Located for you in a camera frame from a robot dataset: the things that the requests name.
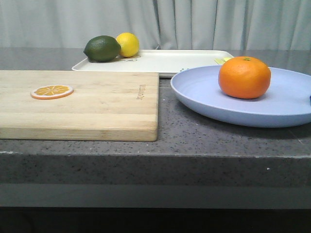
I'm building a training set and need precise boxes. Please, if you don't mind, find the orange fruit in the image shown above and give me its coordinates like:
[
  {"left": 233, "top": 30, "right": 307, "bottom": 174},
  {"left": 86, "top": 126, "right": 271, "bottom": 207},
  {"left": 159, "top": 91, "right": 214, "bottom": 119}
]
[{"left": 218, "top": 56, "right": 272, "bottom": 99}]

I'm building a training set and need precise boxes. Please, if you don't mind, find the light blue plate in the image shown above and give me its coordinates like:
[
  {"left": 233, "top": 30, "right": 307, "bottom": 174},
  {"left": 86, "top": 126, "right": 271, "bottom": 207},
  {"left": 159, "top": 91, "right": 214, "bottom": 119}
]
[{"left": 171, "top": 66, "right": 311, "bottom": 128}]

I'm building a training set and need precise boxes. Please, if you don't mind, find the cream serving tray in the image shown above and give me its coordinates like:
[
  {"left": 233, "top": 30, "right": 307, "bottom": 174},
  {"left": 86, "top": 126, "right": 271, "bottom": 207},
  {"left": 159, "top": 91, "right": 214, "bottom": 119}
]
[{"left": 72, "top": 50, "right": 233, "bottom": 77}]

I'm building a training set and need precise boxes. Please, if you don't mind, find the yellow-green plastic spoon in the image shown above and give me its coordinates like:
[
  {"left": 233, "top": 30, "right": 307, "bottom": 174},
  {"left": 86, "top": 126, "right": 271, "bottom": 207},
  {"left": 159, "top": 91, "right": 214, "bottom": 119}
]
[{"left": 223, "top": 57, "right": 232, "bottom": 62}]

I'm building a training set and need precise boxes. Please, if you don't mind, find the orange slice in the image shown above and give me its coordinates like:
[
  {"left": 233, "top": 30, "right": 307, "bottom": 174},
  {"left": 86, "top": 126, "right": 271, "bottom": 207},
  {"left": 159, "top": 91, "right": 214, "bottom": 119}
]
[{"left": 31, "top": 84, "right": 74, "bottom": 100}]

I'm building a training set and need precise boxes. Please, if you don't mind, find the grey curtain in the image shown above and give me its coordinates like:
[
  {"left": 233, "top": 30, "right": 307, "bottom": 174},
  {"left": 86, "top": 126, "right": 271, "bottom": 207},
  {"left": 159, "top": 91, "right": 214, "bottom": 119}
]
[{"left": 0, "top": 0, "right": 311, "bottom": 50}]

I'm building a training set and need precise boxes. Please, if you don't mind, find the dark green lime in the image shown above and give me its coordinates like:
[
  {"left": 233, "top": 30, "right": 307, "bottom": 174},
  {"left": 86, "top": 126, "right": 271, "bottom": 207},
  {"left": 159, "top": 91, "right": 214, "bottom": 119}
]
[{"left": 84, "top": 35, "right": 121, "bottom": 62}]

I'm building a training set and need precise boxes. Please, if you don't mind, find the wooden cutting board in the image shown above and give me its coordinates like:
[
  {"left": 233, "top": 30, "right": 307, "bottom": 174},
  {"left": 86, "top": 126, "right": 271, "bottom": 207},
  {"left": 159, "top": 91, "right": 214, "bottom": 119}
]
[{"left": 0, "top": 70, "right": 159, "bottom": 141}]

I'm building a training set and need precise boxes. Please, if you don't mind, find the yellow lemon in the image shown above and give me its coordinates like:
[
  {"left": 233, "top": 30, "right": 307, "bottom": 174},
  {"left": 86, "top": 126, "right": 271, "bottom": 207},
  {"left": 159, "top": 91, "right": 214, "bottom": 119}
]
[{"left": 116, "top": 32, "right": 139, "bottom": 57}]

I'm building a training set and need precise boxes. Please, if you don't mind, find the yellow-green plastic fork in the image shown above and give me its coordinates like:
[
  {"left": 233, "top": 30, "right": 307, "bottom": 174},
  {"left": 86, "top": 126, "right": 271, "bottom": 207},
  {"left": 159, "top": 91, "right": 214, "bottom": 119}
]
[{"left": 214, "top": 58, "right": 225, "bottom": 65}]

